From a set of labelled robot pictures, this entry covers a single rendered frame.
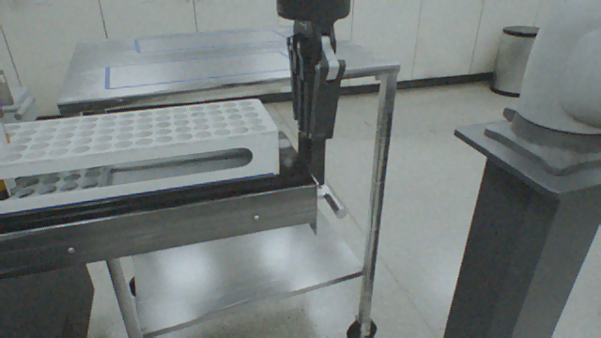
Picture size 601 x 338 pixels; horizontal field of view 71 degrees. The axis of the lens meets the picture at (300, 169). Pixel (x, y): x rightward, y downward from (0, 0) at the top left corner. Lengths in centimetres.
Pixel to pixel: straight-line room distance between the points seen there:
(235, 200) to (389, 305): 106
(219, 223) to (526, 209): 57
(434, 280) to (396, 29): 203
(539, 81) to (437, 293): 90
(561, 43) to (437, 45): 263
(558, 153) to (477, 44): 282
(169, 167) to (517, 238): 63
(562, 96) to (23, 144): 73
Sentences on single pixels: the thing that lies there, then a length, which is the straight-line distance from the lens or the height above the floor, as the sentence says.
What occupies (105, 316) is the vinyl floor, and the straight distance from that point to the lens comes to 151.
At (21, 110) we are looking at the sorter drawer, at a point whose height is 75.
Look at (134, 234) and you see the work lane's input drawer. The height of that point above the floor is 78.
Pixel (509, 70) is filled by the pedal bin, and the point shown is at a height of 19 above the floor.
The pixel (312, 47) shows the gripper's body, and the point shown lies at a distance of 43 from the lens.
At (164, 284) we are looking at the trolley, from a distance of 113.
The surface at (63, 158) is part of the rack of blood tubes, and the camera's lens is 43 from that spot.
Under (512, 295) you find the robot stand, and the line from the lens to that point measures 95.
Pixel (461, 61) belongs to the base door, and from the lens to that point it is 355.
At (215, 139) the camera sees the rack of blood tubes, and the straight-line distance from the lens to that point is 41.
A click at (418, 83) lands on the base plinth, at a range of 345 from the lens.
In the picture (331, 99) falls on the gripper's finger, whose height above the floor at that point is 89.
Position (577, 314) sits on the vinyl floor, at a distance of 164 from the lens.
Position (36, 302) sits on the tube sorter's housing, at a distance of 100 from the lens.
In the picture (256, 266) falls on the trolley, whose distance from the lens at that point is 113.
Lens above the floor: 104
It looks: 29 degrees down
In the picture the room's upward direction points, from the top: straight up
